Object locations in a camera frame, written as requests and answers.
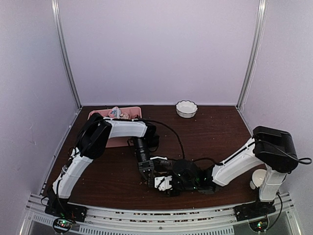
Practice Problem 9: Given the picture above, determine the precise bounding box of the white folded sock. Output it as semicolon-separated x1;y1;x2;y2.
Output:
119;113;130;119

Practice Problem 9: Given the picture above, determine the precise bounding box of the white paper cup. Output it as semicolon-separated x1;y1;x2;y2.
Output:
249;169;266;190

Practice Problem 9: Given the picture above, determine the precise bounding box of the right aluminium corner post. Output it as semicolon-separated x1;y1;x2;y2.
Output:
237;0;268;110

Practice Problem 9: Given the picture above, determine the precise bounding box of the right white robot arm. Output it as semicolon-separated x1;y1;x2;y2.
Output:
169;126;313;216

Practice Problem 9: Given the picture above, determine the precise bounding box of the left aluminium corner post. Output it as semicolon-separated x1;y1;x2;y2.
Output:
51;0;82;109

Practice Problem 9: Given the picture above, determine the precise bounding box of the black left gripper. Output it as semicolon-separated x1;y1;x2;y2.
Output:
133;137;155;185

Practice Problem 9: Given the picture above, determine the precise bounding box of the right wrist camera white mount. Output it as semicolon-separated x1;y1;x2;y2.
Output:
148;176;173;191

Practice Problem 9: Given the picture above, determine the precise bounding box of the aluminium front rail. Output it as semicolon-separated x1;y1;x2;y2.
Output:
17;193;303;235

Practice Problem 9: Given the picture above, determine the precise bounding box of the pink white rolled sock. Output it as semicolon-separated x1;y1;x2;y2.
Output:
108;106;121;118

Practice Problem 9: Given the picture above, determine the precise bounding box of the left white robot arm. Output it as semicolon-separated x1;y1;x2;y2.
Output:
45;113;158;218

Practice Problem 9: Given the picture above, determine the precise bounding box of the brown argyle patterned sock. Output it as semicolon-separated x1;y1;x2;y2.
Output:
152;170;173;178

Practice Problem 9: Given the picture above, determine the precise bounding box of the aluminium corner post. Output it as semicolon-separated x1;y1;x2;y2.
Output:
51;0;82;109
237;0;268;110

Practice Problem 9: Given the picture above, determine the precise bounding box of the pink divided storage box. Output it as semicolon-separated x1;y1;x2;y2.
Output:
88;106;147;148

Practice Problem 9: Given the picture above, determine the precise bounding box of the white scalloped ceramic bowl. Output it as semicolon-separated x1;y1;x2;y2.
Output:
176;100;198;118

